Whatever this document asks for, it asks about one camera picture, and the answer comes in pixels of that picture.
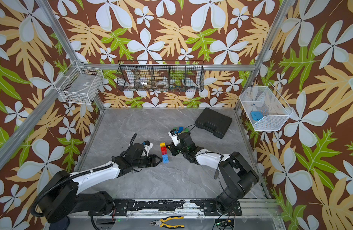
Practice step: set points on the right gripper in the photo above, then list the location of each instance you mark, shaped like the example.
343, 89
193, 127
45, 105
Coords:
176, 148

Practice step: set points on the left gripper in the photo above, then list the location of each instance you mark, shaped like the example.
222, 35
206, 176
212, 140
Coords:
149, 160

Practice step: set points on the red long brick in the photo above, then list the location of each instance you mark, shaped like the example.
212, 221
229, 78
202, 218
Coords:
164, 150

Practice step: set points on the light blue long brick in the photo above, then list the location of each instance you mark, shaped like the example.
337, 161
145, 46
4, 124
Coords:
165, 158

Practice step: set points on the dark blue long brick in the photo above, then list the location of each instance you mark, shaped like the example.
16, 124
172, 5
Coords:
180, 129

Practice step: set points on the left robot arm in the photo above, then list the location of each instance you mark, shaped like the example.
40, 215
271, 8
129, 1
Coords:
64, 194

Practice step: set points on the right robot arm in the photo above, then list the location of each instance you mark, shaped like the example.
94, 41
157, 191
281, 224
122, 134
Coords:
236, 172

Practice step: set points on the black plastic tool case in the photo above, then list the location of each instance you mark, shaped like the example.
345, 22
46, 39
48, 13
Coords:
213, 122

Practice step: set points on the small electronics board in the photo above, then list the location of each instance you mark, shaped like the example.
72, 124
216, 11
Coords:
225, 224

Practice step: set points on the blue object in basket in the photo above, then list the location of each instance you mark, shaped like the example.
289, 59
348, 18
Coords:
256, 115

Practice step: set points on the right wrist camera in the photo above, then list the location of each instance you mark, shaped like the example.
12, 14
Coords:
174, 136

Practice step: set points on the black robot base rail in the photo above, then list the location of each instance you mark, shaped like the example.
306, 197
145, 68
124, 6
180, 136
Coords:
190, 208

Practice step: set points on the black wire basket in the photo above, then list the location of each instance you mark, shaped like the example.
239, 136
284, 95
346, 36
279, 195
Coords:
161, 75

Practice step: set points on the white wire basket left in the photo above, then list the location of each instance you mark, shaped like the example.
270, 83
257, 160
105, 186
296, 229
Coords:
79, 84

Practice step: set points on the white wire basket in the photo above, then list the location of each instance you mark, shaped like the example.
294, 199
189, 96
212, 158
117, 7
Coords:
79, 84
269, 101

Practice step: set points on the white wire basket right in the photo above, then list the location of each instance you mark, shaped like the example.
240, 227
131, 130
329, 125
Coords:
269, 101

